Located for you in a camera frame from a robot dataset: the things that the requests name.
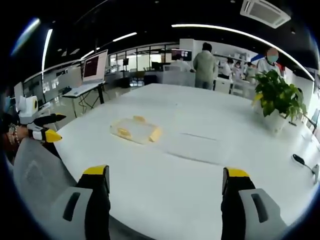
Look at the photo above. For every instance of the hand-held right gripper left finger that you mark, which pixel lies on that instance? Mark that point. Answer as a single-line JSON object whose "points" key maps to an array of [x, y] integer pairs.
{"points": [[75, 215]]}

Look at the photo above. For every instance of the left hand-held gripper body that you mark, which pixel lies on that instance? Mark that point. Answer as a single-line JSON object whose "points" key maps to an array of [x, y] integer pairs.
{"points": [[27, 106]]}

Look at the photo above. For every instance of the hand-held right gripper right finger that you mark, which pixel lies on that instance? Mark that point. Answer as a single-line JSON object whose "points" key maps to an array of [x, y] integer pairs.
{"points": [[250, 215]]}

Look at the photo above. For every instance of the small yellow plastic buckle part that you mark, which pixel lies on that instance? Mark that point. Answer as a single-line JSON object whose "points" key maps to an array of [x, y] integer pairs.
{"points": [[139, 119], [123, 131]]}

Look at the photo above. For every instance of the long yellow plastic buckle part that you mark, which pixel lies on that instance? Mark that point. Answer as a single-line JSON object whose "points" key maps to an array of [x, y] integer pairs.
{"points": [[156, 134]]}

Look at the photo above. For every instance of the person's left hand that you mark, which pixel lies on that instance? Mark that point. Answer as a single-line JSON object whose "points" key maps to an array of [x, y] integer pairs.
{"points": [[23, 132]]}

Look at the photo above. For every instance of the white side desk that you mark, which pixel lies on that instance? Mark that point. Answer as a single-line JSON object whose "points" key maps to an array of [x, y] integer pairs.
{"points": [[82, 88]]}

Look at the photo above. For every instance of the straight ceiling light strip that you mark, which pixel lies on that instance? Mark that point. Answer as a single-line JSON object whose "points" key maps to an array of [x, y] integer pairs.
{"points": [[124, 37], [47, 47]]}

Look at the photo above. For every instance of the large white monitor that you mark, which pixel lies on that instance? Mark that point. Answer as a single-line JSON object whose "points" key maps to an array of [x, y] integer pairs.
{"points": [[95, 66]]}

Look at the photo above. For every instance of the small black device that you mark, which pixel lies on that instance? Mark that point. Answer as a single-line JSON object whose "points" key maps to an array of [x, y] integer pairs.
{"points": [[298, 159]]}

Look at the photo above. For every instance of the clear plastic tray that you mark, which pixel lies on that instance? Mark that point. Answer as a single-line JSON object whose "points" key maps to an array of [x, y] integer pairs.
{"points": [[136, 130]]}

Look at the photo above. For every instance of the teal chair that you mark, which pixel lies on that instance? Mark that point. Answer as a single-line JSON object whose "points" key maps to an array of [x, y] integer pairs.
{"points": [[314, 118]]}

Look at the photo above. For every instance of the green potted plant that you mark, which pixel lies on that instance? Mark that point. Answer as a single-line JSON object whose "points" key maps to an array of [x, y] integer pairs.
{"points": [[277, 97]]}

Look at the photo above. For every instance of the white counter cabinet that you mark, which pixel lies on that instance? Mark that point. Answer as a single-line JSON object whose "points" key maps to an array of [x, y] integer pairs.
{"points": [[170, 78]]}

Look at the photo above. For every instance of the long curved ceiling light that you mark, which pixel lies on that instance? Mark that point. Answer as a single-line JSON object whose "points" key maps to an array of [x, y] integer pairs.
{"points": [[240, 35]]}

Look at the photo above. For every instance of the ceiling air conditioner unit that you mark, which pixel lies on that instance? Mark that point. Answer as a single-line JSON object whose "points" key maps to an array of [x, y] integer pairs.
{"points": [[266, 12]]}

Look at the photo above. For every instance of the wall screen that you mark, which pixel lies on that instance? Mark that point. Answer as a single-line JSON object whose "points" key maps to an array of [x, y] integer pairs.
{"points": [[182, 54]]}

